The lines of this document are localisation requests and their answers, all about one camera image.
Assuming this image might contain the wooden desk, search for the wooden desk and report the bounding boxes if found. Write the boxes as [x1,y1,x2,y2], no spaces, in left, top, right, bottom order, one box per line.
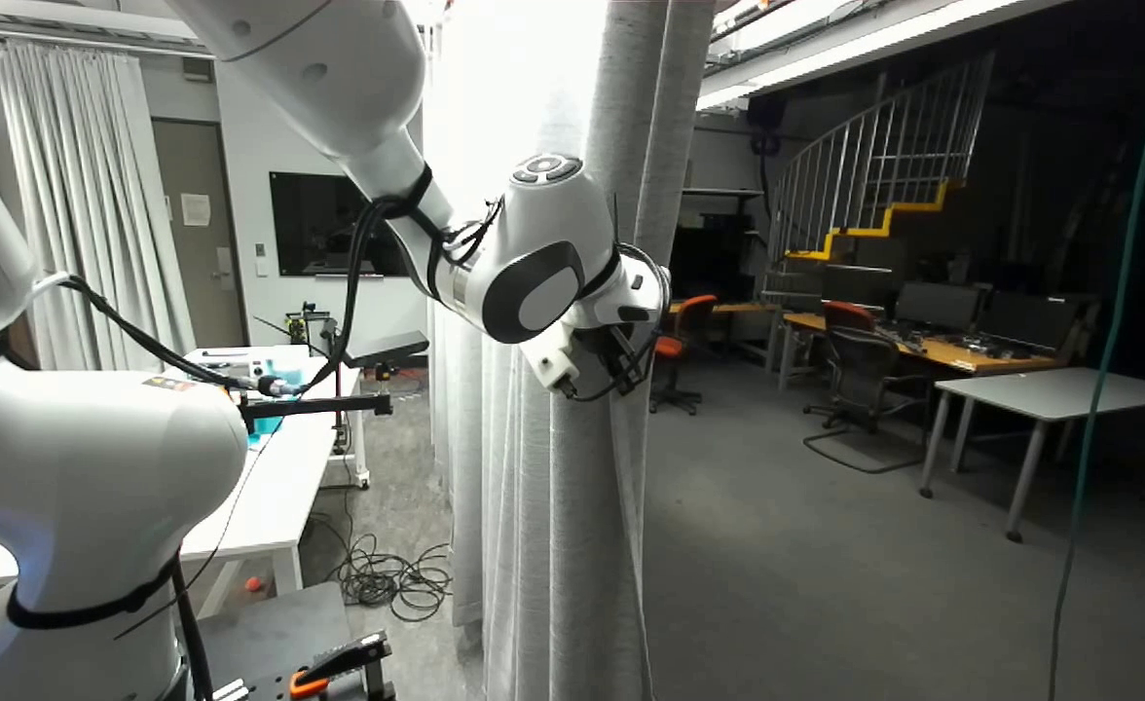
[777,308,1082,383]

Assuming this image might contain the white work table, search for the white work table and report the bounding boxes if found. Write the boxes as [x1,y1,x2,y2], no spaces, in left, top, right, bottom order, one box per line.
[0,344,368,626]

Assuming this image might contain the green black small device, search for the green black small device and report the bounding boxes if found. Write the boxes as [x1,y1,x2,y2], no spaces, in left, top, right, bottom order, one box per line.
[279,304,344,364]

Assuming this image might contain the staircase with yellow stringer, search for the staircase with yellow stringer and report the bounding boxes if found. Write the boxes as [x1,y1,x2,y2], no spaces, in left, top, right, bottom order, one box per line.
[763,51,1006,270]

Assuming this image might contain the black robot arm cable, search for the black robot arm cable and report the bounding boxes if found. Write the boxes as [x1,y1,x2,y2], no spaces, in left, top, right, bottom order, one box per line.
[22,160,508,701]

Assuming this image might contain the white mezzanine edge beam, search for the white mezzanine edge beam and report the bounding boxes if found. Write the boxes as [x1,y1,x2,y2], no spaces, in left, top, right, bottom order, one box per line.
[698,0,1072,114]

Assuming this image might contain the orange office chair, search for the orange office chair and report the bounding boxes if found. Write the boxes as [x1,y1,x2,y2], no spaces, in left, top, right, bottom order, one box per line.
[647,291,719,421]

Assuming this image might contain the black floor cable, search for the black floor cable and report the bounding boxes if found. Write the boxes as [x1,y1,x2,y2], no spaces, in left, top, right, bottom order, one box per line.
[331,534,460,626]

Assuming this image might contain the black low bench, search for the black low bench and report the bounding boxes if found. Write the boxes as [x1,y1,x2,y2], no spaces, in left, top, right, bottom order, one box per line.
[335,330,433,383]

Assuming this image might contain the teal hanging cable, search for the teal hanging cable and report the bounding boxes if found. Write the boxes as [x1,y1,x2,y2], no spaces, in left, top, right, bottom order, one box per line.
[1042,0,1145,701]

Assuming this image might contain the black robot workbench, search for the black robot workbench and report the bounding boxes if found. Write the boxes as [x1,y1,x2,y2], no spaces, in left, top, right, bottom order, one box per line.
[185,575,399,701]

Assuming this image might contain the black orange bar clamp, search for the black orange bar clamp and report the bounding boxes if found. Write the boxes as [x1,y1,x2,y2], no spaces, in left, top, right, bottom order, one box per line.
[279,631,398,701]

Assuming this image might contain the teal plastic tray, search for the teal plastic tray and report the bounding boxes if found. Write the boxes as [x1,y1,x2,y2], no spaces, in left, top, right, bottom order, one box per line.
[242,366,309,451]

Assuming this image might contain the black wall monitor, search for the black wall monitor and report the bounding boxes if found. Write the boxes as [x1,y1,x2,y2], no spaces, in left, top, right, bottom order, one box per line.
[267,166,416,279]

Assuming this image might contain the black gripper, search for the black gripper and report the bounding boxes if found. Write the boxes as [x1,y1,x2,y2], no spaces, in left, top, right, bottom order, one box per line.
[567,316,662,407]

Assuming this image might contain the black computer monitor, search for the black computer monitor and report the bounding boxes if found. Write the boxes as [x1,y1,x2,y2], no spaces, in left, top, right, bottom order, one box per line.
[977,287,1086,353]
[890,279,985,336]

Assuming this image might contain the black sled base chair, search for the black sled base chair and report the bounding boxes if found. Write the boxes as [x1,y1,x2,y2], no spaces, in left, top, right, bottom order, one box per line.
[798,295,932,481]

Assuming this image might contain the white pleated curtain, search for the white pleated curtain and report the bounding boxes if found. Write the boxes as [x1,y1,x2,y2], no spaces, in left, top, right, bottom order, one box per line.
[0,34,197,373]

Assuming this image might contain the grey door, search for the grey door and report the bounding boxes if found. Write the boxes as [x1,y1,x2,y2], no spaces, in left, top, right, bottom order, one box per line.
[149,117,251,348]

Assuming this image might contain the grey fabric curtain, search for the grey fabric curtain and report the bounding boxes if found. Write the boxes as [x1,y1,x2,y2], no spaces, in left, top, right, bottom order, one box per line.
[420,0,719,701]

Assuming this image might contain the white plastic box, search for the white plastic box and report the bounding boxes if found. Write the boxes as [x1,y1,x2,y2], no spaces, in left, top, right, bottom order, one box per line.
[180,348,261,394]

